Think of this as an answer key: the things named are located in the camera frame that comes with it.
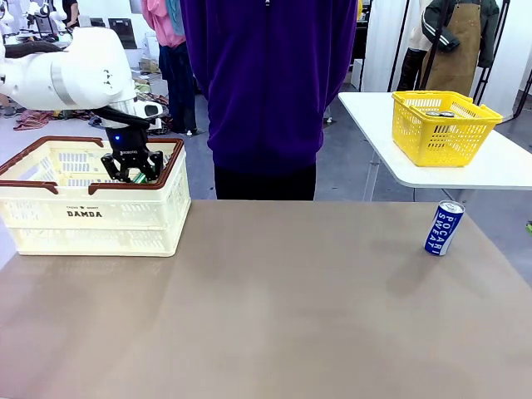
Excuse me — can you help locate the pink jacketed standing figure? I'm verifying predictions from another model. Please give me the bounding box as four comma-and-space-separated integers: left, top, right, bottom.
140, 0, 199, 135

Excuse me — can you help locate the colourful clothes pile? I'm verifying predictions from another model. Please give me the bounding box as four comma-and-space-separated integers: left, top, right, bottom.
133, 79, 172, 136

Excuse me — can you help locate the black rack pole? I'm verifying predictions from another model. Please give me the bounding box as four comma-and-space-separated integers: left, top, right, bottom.
473, 0, 511, 106
387, 0, 411, 93

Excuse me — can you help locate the black framed panel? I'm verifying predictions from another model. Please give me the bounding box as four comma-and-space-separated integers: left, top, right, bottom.
108, 17, 137, 51

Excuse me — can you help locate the black slanted stand pole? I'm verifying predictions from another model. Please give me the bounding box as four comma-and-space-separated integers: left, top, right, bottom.
514, 67, 532, 122

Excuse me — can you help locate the patterned brown floor cloth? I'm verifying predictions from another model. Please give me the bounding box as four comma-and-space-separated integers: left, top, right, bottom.
13, 107, 97, 132

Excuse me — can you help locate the white hanging curtain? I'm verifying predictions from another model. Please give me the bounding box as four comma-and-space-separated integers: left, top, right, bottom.
360, 0, 416, 93

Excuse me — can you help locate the person in purple sweater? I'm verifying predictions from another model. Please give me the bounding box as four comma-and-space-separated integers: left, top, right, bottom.
179, 0, 359, 201

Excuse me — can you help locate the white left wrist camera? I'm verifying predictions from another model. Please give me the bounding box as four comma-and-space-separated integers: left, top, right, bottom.
124, 96, 165, 122

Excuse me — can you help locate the cream topped mannequin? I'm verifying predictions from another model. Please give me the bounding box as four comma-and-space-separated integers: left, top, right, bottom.
398, 0, 431, 92

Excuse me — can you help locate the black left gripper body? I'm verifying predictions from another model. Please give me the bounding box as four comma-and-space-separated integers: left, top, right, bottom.
103, 123, 151, 164

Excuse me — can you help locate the white side table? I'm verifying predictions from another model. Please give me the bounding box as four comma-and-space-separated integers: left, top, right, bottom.
337, 91, 532, 203

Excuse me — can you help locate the small white floor box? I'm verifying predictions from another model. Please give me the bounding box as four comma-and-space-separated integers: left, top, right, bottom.
350, 58, 365, 91

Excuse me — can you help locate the background person in black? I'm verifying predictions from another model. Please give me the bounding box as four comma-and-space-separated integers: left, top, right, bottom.
61, 0, 81, 29

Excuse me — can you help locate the mannequin with brown apron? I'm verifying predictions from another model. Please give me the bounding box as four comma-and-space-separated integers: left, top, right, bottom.
418, 0, 500, 99

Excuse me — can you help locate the cream basket with brown rim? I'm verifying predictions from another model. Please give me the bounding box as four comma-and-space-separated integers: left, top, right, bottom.
0, 135, 192, 258

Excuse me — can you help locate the yellow plastic basket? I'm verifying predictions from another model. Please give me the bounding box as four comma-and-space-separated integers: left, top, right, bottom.
392, 90, 505, 168

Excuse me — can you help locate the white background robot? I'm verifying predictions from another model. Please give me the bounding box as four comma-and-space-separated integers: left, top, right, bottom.
0, 0, 14, 37

